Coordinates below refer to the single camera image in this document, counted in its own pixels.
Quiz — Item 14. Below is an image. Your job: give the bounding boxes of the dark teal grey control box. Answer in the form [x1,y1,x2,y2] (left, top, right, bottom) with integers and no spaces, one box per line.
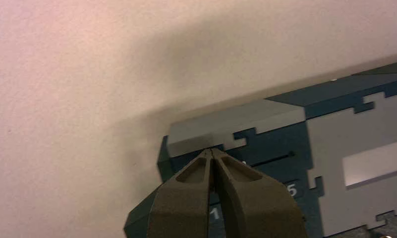
[123,59,397,238]

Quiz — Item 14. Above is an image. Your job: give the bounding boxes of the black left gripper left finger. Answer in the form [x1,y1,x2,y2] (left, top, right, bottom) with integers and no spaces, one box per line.
[147,149,214,238]

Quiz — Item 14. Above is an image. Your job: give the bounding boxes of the small grey display screen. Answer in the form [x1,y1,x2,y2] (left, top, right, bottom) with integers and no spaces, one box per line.
[341,141,397,188]

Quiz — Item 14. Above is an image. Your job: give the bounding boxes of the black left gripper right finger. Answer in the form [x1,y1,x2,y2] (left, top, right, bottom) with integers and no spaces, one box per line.
[212,149,309,238]

